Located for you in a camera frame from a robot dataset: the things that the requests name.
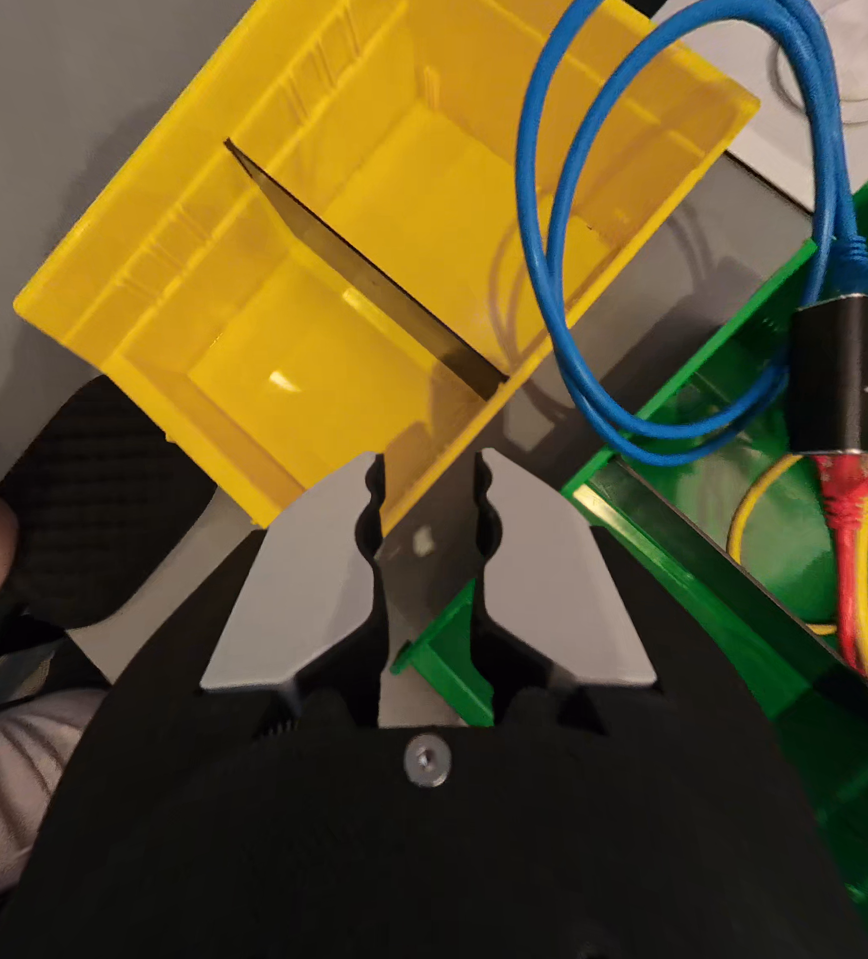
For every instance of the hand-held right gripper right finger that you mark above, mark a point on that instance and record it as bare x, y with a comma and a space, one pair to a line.
561, 592

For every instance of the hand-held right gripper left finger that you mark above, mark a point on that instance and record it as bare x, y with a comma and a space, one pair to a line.
306, 592

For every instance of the green plastic bin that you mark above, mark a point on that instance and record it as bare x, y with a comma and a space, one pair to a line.
704, 584

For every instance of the yellow plastic bin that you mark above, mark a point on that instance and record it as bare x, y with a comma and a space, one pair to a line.
292, 337

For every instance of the black ethernet splitter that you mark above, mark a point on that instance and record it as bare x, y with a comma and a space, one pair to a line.
831, 374

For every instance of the black wrist rest pad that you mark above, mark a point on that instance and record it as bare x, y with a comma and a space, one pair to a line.
104, 502

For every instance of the person's torso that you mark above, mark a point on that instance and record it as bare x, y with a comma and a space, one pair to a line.
7, 772

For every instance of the white sign stand base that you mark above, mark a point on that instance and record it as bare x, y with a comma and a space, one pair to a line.
771, 142

